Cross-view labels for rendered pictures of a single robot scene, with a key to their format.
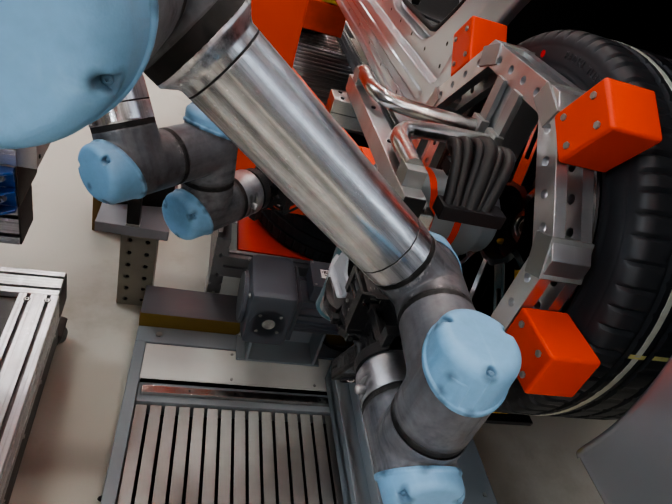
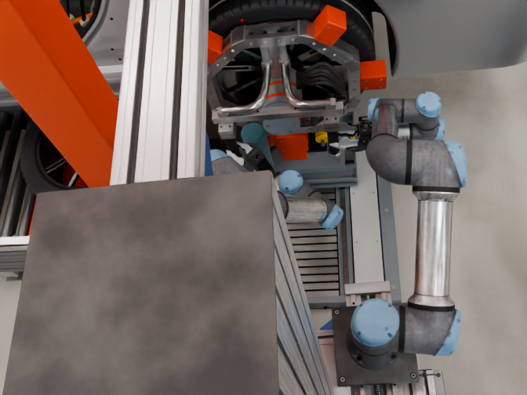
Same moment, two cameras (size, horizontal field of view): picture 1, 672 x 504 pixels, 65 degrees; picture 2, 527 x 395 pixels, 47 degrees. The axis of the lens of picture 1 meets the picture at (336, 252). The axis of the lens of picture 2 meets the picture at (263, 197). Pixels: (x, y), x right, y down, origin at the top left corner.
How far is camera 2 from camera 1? 1.64 m
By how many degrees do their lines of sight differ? 43
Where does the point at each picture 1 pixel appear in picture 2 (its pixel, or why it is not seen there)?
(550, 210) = (343, 56)
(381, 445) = (429, 135)
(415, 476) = (441, 128)
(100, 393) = not seen: hidden behind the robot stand
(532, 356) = (379, 81)
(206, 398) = not seen: hidden behind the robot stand
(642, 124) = (342, 16)
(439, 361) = (434, 112)
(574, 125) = (328, 37)
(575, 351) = (381, 67)
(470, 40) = (211, 48)
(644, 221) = (356, 27)
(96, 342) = not seen: hidden behind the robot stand
